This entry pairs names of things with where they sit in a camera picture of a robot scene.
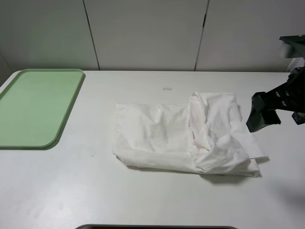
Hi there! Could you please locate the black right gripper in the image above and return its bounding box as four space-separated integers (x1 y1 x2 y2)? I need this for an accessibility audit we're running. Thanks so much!
246 67 305 133

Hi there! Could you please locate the white short sleeve shirt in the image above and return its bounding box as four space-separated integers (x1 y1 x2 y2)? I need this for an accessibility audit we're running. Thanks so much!
112 92 268 177

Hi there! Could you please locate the green plastic tray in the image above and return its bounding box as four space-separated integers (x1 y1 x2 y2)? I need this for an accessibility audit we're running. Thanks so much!
0 69 85 149

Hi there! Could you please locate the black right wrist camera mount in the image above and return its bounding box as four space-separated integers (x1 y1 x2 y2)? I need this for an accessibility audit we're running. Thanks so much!
279 35 305 59

